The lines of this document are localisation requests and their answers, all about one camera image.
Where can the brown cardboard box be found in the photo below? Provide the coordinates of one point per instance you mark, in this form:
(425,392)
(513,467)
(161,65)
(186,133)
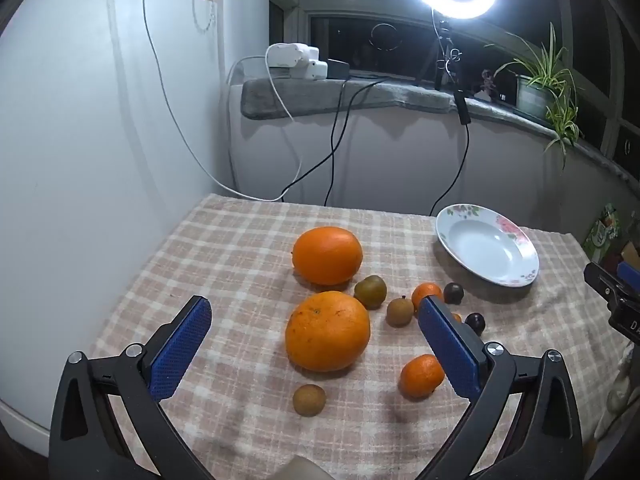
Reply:
(631,252)

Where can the small brown round fruit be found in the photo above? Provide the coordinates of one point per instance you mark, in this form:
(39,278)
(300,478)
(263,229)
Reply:
(309,400)
(400,311)

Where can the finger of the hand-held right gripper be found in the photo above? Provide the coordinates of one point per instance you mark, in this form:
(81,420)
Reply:
(631,268)
(607,285)

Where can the dark purple plum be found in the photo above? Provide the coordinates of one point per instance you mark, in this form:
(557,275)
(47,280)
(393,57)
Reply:
(475,322)
(453,293)

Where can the black plug adapter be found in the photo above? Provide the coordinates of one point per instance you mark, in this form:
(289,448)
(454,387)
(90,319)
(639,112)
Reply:
(337,69)

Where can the small dark purple plant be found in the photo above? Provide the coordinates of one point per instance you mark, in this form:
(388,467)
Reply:
(487,85)

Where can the pink checked tablecloth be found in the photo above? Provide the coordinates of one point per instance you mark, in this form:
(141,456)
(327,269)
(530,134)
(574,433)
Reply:
(225,260)

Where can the grey plant pot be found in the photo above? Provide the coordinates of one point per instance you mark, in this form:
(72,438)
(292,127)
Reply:
(530,97)

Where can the green carton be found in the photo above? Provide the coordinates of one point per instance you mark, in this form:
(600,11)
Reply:
(602,232)

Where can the green-brown round fruit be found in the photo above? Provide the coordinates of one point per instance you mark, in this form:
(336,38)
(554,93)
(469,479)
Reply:
(370,291)

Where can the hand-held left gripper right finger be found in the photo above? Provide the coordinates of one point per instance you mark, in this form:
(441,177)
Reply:
(447,347)

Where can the large spotted orange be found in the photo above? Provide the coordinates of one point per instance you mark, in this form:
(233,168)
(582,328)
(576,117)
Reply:
(327,332)

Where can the large smooth orange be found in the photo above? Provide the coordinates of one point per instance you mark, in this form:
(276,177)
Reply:
(327,256)

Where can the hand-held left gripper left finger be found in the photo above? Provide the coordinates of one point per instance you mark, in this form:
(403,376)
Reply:
(182,347)

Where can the white floral plate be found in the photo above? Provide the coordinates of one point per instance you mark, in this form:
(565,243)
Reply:
(487,245)

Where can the spider plant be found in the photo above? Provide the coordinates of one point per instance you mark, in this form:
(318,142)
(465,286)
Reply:
(555,85)

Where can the white plug adapter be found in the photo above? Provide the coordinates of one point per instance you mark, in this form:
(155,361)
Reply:
(315,70)

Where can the white cabinet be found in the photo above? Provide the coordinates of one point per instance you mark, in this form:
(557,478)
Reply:
(90,160)

